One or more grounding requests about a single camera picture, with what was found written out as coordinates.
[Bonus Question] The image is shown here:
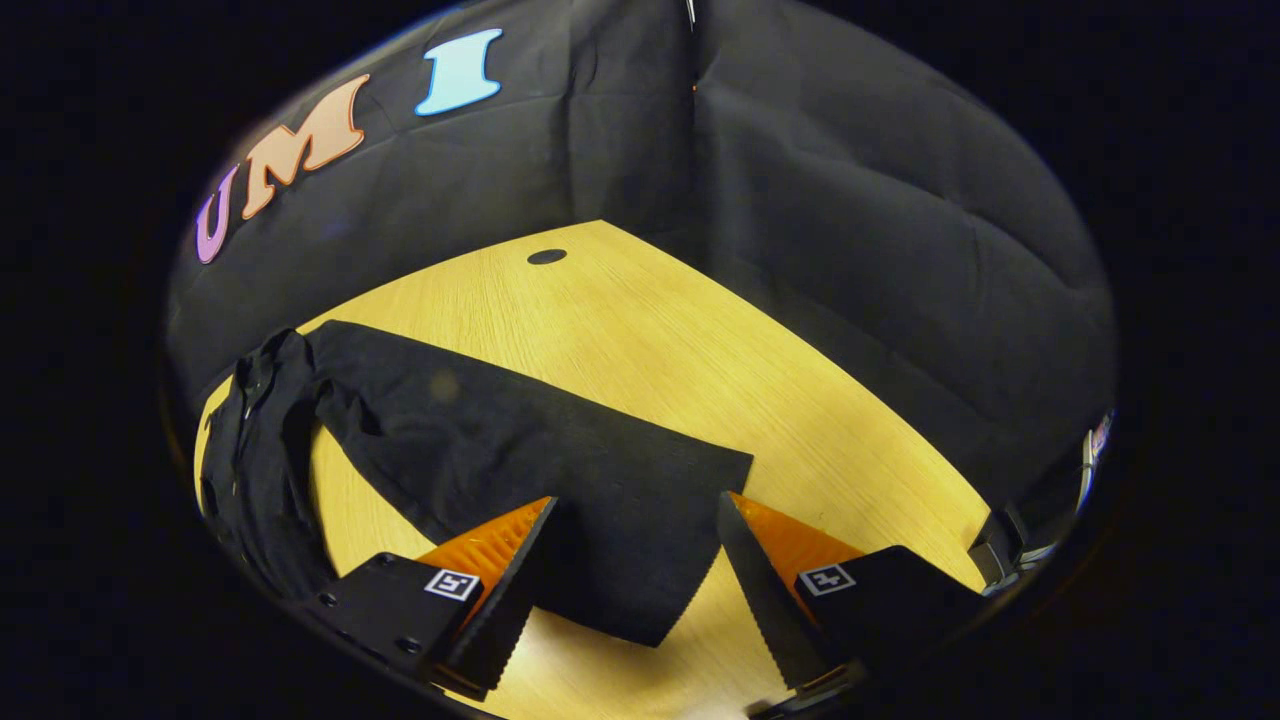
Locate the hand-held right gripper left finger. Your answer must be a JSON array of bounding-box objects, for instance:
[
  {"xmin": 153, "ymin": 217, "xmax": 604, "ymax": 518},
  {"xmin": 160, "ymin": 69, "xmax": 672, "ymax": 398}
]
[{"xmin": 300, "ymin": 497, "xmax": 559, "ymax": 701}]

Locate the dark metal-edged object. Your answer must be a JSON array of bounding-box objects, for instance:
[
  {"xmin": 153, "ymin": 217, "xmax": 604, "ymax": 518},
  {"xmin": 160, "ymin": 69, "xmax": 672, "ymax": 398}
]
[{"xmin": 966, "ymin": 500, "xmax": 1059, "ymax": 598}]

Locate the black backdrop cloth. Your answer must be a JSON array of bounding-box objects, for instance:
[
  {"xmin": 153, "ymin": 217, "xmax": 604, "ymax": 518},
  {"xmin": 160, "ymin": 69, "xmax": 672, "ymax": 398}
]
[{"xmin": 165, "ymin": 0, "xmax": 1119, "ymax": 521}]

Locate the white curved strip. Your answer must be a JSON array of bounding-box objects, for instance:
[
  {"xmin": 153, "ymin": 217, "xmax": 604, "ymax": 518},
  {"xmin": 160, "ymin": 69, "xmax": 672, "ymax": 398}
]
[{"xmin": 1075, "ymin": 408, "xmax": 1115, "ymax": 516}]

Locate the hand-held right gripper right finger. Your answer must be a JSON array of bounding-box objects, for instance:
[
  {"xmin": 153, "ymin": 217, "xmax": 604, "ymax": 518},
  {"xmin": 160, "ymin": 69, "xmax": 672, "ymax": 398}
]
[{"xmin": 715, "ymin": 490, "xmax": 991, "ymax": 716}]

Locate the black coat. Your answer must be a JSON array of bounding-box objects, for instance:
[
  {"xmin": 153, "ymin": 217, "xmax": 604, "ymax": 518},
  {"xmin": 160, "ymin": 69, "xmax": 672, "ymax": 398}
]
[{"xmin": 198, "ymin": 320, "xmax": 754, "ymax": 649}]

